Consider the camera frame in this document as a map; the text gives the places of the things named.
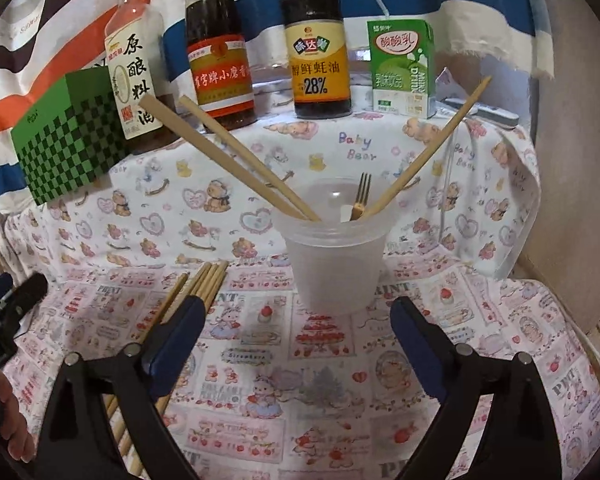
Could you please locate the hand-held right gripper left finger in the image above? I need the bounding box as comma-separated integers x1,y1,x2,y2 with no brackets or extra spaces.
32,296,208,480

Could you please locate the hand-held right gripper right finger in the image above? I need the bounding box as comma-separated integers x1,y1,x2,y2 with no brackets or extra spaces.
390,296,563,480

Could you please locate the bunch of wooden chopsticks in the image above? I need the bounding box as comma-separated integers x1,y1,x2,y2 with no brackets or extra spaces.
102,260,231,480

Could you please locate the translucent plastic cup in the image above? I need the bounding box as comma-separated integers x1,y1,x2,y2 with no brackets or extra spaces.
272,176,398,316

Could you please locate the wooden fork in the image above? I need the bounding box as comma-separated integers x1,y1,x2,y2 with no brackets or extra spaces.
349,172,373,222

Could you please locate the person's left hand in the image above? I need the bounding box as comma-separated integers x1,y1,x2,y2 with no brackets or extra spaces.
0,372,37,463

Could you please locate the pink printed tablecloth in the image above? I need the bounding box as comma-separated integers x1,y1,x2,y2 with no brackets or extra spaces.
2,260,600,480

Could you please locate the bear-print cloth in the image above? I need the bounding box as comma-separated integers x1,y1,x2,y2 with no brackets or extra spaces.
0,110,543,286

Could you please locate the green checkered box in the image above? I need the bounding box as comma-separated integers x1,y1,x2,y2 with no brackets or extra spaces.
10,66,131,206

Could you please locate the grey electronic device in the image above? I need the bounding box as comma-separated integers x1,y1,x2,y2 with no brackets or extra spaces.
440,97,521,128

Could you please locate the clear cooking wine bottle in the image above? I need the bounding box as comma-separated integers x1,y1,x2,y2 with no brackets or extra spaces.
104,0,178,153

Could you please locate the striped cloth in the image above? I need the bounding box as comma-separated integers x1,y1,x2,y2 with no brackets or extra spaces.
0,0,556,216

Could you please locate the green milk drink carton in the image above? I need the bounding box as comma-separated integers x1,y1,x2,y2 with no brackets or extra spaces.
367,0,436,118

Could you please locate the red-capped sesame oil bottle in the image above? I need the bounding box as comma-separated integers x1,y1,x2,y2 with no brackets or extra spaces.
185,0,258,131

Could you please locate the dark oyster sauce bottle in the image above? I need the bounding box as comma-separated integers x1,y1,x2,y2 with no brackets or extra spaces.
280,0,353,120

